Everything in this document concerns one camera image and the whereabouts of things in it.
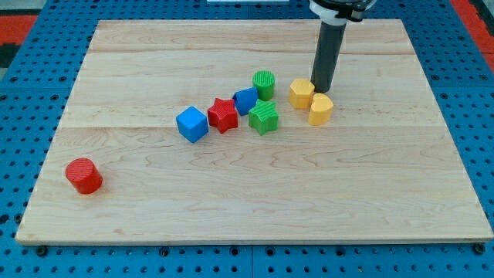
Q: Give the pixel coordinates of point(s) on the blue cube block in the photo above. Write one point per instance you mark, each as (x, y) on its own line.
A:
(192, 124)

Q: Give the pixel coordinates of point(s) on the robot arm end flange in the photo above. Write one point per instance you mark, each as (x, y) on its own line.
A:
(339, 12)

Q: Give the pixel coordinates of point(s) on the green star block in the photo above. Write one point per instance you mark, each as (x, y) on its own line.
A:
(264, 117)

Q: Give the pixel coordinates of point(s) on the red star block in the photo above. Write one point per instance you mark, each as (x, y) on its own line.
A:
(223, 115)

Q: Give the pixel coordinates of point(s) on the green cylinder block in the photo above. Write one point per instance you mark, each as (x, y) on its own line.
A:
(264, 81)

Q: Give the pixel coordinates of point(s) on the wooden board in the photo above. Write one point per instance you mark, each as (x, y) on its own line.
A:
(383, 170)

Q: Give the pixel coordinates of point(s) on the yellow hexagon block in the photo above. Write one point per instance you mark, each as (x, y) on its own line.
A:
(300, 93)

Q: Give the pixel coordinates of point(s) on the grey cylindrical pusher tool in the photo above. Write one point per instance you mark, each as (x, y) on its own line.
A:
(327, 51)

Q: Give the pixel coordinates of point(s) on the red cylinder block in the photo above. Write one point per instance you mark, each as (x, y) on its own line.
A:
(83, 175)

